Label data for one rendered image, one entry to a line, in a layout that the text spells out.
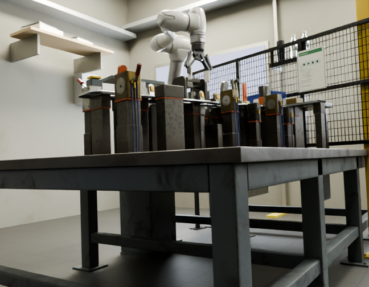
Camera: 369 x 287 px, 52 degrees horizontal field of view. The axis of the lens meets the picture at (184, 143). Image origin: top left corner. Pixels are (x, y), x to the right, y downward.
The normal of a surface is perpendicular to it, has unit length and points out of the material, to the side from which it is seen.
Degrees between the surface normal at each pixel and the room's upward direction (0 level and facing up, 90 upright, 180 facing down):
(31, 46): 90
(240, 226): 90
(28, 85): 90
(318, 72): 90
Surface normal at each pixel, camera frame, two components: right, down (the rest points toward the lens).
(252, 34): -0.57, -0.02
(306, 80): -0.77, 0.00
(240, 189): 0.82, -0.06
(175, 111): 0.64, -0.06
